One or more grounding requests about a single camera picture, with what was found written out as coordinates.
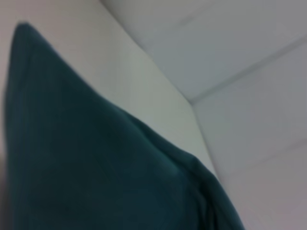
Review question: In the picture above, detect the teal blue t-shirt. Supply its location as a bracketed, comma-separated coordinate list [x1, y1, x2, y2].
[2, 21, 248, 230]

